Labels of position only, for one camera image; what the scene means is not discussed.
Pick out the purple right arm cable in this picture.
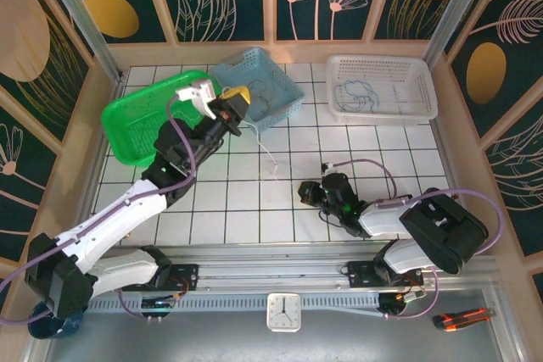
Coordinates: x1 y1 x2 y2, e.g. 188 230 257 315
326 157 507 321

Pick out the orange black utility knife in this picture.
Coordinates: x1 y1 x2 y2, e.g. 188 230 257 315
433 307 494 333

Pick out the white square analog clock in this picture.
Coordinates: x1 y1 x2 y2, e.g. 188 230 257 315
266 292 303 333

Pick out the light blue plastic basket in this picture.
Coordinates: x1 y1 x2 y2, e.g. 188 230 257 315
210 47 306 134

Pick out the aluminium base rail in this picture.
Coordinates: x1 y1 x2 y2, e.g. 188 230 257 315
116 244 498 293

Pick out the slotted grey cable duct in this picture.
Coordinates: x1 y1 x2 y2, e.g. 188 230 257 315
84 288 385 317

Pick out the feather orange oval wall panel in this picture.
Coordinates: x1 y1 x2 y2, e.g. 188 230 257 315
48 0 169 45

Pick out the aluminium frame post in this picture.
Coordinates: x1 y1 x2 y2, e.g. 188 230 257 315
421 0 505 69
35 0 126 85

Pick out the blue rubber band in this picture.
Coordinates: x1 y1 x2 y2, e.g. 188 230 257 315
332 78 382 114

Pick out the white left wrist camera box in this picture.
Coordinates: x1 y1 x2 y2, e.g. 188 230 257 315
175 78 222 120

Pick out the moon and circle wall panel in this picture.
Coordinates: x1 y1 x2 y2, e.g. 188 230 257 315
0 0 95 149

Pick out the green perforated plastic basket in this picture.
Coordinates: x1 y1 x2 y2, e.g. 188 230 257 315
101 70 225 167

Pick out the thin white cable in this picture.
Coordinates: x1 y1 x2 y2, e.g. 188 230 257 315
241 120 300 187

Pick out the white perforated plastic basket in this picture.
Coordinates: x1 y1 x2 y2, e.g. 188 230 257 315
325 53 439 127

